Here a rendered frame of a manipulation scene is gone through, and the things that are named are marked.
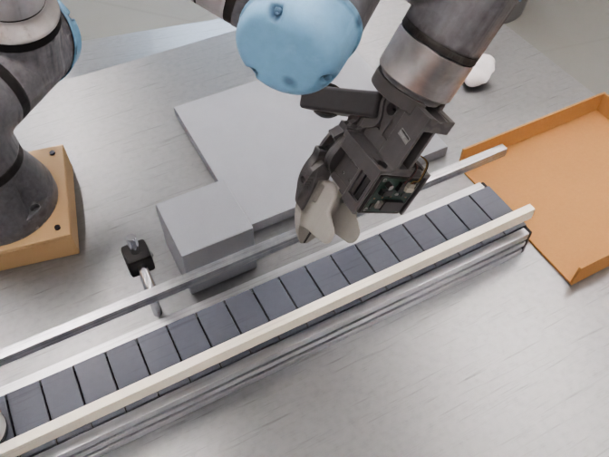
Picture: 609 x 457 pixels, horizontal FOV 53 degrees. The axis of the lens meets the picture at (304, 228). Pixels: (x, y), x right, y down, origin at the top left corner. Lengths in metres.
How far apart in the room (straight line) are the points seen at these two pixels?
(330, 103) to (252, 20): 0.23
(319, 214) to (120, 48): 0.76
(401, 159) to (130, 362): 0.41
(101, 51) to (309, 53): 0.92
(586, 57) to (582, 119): 1.72
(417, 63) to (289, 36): 0.17
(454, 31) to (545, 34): 2.44
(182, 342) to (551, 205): 0.59
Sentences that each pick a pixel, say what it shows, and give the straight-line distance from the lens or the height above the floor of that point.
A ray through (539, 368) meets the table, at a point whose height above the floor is 0.83.
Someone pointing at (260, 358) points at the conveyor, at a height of 0.88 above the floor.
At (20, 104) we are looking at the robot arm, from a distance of 0.87.
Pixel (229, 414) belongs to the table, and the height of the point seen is 0.83.
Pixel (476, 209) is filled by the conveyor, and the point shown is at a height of 0.88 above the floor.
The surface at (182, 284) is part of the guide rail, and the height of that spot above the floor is 0.96.
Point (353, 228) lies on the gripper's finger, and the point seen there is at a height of 1.04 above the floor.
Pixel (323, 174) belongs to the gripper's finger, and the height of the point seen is 1.10.
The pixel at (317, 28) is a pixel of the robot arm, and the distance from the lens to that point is 0.40.
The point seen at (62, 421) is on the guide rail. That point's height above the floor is 0.92.
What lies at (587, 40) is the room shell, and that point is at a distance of 3.00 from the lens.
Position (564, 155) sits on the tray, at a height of 0.83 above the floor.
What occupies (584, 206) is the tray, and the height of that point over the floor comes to 0.83.
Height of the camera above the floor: 1.54
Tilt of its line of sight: 51 degrees down
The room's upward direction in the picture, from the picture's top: straight up
